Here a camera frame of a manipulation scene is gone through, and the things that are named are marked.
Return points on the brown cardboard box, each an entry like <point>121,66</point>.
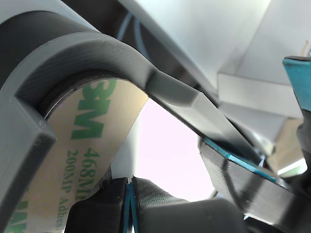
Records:
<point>289,140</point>

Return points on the black blade-tipped gripper finger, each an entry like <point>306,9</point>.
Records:
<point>243,189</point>

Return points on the tan 3M protective film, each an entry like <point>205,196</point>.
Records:
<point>60,145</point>

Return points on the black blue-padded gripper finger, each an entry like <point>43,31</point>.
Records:
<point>301,82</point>

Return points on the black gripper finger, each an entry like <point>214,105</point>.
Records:
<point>170,216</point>
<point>97,213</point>

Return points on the gray holder fixture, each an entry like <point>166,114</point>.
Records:
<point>73,55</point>

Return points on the white rectangular box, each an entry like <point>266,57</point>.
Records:
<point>243,87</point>

